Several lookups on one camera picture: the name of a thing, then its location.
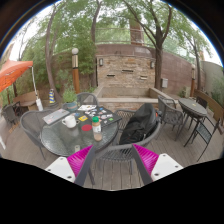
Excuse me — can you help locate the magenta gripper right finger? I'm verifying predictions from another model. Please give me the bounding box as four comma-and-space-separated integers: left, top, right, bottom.
132, 144, 182, 185

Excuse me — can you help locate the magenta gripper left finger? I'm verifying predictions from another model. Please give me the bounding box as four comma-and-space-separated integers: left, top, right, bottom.
46, 145, 95, 186

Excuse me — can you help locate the grey chair with backpack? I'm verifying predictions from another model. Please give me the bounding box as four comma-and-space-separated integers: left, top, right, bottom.
94, 108, 163, 176

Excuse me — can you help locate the round glass patio table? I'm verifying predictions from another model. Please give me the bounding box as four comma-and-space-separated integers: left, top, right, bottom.
41, 111, 119, 156

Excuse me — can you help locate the red round coaster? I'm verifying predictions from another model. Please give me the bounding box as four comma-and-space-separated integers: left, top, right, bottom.
81, 124, 92, 131

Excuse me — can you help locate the black backpack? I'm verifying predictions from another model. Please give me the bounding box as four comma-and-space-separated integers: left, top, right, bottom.
119, 103, 158, 145

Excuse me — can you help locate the white ceramic mug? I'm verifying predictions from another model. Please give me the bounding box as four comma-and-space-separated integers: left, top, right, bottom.
62, 115, 77, 128

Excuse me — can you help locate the green-capped plastic bottle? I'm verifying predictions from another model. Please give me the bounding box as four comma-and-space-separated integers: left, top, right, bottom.
92, 116, 102, 141

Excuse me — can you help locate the grey chair by side table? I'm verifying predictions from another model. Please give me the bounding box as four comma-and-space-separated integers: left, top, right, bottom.
157, 95, 185, 141

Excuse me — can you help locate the silver laptop with stickers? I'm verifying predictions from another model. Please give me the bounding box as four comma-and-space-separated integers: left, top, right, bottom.
43, 109, 70, 125

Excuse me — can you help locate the black sticker-covered laptop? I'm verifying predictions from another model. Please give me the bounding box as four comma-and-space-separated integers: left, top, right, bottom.
87, 106, 121, 127

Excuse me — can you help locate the grey chair left of table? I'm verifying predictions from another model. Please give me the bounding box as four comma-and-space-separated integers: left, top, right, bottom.
20, 109, 52, 159

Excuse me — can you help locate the white paper sheet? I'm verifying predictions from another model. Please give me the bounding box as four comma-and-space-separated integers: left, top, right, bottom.
78, 105, 96, 111

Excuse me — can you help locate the potted green plant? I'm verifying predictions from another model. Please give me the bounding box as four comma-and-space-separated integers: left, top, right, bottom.
63, 88, 77, 112

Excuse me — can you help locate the dark folding chair right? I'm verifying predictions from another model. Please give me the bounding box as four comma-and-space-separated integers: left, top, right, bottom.
184, 117, 221, 160

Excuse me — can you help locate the grey chair behind table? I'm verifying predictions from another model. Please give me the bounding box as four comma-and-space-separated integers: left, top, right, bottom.
77, 92, 99, 106

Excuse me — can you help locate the round dark side table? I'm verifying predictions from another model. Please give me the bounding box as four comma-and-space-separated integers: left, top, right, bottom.
178, 97, 209, 141

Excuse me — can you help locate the blue yellow striped vase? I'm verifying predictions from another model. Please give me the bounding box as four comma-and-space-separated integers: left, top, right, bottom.
49, 89, 55, 104

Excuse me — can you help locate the orange patio umbrella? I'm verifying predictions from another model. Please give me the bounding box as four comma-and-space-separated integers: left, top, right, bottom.
0, 60, 33, 92

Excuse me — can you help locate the wooden lamp post with globe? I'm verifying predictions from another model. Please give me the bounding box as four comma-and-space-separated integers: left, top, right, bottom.
72, 48, 80, 94

